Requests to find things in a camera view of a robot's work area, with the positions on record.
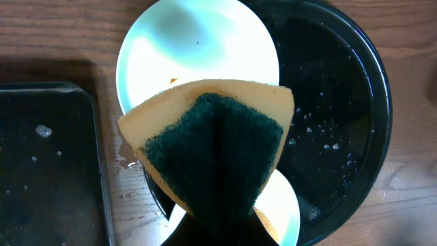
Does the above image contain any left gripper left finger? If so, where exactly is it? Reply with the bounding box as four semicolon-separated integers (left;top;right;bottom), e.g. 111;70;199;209
161;214;212;246

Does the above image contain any rectangular black tray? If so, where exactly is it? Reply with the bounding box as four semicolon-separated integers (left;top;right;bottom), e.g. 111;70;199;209
1;82;115;245

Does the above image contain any green and yellow sponge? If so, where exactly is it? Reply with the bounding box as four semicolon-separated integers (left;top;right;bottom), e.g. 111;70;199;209
118;79;294;232

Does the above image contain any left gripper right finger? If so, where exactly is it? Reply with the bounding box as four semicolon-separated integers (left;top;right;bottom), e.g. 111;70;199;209
238;208;278;246

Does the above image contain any light blue plate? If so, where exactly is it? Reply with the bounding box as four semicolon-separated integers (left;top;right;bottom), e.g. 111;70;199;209
116;0;279;113
169;170;300;246

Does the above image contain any round black tray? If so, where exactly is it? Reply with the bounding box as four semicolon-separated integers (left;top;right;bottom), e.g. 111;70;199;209
143;0;393;246

